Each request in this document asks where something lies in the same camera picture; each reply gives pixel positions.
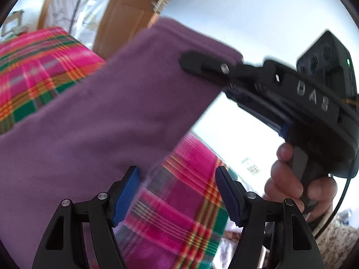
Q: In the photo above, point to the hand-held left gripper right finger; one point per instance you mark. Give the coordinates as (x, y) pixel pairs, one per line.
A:
(228, 199)

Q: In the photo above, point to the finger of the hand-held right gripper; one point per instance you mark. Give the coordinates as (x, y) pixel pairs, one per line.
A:
(204, 64)

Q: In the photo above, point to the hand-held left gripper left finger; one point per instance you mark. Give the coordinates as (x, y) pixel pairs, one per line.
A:
(126, 199)

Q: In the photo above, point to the purple pants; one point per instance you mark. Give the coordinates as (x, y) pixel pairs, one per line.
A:
(98, 112)

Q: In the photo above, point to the person's right hand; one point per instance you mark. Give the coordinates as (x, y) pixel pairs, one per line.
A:
(283, 179)

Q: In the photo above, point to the pink plaid blanket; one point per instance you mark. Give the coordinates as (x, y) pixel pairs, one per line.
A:
(182, 224)

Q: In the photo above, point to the wooden door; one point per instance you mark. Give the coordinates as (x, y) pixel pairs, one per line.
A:
(123, 14)

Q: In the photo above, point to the thin black pole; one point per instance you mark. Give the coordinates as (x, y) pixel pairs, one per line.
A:
(76, 2)

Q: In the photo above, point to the brown cardboard box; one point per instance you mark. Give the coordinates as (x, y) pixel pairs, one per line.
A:
(15, 19)

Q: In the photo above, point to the white wall socket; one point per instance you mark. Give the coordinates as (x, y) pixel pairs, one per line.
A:
(250, 166)

